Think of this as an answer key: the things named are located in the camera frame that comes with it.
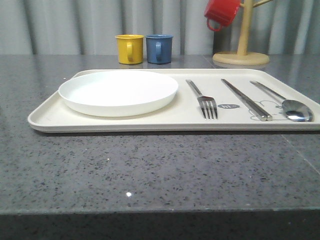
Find silver metal fork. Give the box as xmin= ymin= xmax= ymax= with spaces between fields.
xmin=185 ymin=79 xmax=218 ymax=120

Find white round plate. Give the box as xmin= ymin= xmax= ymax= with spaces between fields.
xmin=58 ymin=70 xmax=179 ymax=117

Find silver metal spoon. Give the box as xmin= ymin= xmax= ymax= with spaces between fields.
xmin=250 ymin=81 xmax=314 ymax=122

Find cream rabbit serving tray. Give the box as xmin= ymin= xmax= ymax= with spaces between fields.
xmin=27 ymin=68 xmax=320 ymax=133

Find blue mug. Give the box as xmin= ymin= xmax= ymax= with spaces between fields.
xmin=145 ymin=34 xmax=173 ymax=64

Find yellow mug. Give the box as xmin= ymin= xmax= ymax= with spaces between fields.
xmin=115 ymin=34 xmax=144 ymax=65

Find wooden mug tree stand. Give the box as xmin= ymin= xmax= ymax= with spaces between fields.
xmin=212 ymin=0 xmax=270 ymax=66

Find red mug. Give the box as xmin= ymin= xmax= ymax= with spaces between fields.
xmin=204 ymin=0 xmax=241 ymax=32

